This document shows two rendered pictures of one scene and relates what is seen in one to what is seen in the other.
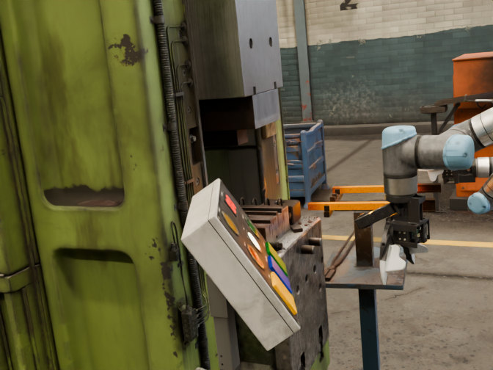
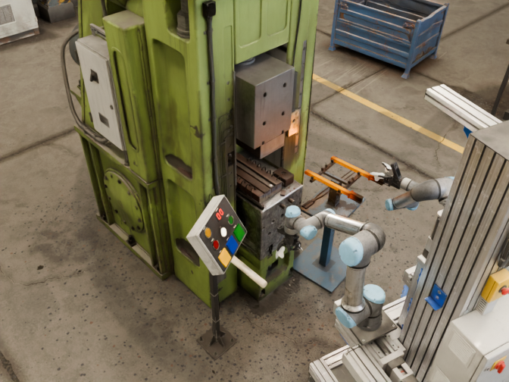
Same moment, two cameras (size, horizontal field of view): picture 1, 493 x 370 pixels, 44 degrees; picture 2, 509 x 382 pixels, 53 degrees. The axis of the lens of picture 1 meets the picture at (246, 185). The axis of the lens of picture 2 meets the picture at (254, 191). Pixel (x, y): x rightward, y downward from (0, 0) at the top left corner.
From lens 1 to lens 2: 1.87 m
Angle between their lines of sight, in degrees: 34
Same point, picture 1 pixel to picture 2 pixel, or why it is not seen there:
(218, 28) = (247, 117)
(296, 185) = (401, 58)
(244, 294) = (205, 258)
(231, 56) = (251, 131)
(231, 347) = not seen: hidden behind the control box
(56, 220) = (168, 169)
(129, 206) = (193, 183)
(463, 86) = not seen: outside the picture
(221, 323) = not seen: hidden behind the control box
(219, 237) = (198, 241)
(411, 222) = (290, 242)
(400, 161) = (288, 223)
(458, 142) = (305, 230)
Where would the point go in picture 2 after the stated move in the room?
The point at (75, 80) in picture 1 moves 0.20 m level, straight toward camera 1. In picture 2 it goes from (180, 120) to (172, 141)
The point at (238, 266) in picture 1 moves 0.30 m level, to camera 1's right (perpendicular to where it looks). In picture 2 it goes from (204, 251) to (258, 267)
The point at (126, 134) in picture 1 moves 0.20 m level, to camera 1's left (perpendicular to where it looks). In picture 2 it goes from (194, 159) to (162, 151)
